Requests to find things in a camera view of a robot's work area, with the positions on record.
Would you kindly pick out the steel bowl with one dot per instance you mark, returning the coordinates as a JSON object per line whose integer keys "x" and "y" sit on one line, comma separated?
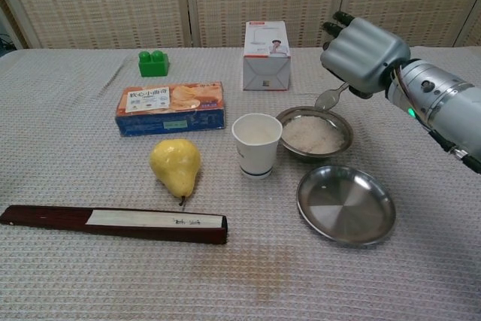
{"x": 343, "y": 125}

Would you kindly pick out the yellow pear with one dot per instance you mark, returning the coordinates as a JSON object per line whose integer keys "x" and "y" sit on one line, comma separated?
{"x": 176, "y": 165}

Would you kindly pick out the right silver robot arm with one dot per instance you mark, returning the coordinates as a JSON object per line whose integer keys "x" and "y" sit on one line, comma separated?
{"x": 439, "y": 99}

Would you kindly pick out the flat steel plate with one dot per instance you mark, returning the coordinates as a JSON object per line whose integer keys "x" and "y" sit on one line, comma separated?
{"x": 345, "y": 206}

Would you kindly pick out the green toy brick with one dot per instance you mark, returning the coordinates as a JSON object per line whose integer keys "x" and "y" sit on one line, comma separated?
{"x": 153, "y": 64}

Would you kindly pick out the white paper cup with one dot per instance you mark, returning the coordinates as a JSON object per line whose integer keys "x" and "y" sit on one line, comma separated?
{"x": 256, "y": 155}

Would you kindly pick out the white rice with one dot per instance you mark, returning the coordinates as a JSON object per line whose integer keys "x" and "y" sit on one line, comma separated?
{"x": 313, "y": 134}

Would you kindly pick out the white red carton box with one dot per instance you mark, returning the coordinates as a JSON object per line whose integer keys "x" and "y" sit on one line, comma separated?
{"x": 267, "y": 69}

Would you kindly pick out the metal spoon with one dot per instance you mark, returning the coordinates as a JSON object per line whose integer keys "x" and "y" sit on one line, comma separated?
{"x": 327, "y": 98}

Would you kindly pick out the orange blue cookie box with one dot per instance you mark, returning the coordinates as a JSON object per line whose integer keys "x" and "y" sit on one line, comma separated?
{"x": 171, "y": 108}

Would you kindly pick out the folded dark wooden fan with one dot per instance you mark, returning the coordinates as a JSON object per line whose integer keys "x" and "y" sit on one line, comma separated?
{"x": 112, "y": 223}

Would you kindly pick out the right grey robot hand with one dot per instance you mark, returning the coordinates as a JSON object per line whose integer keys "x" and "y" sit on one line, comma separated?
{"x": 366, "y": 54}

